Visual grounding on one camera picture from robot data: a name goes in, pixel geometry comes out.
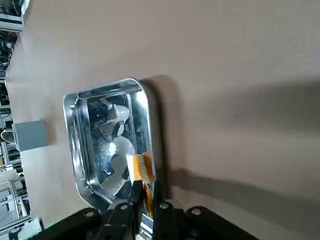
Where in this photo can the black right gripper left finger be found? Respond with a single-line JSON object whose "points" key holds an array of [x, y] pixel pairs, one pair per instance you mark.
{"points": [[120, 222]]}

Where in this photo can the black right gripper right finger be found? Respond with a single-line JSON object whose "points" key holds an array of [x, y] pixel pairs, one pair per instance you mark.
{"points": [[170, 222]]}

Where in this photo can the aluminium frame shelving rack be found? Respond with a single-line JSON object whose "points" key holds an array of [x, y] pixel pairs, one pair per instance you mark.
{"points": [[10, 175]]}

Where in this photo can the grey block with round hole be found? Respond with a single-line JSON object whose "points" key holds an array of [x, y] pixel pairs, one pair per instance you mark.
{"points": [[31, 136]]}

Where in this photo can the shiny metal tray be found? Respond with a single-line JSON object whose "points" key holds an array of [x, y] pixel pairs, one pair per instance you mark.
{"points": [[82, 140]]}

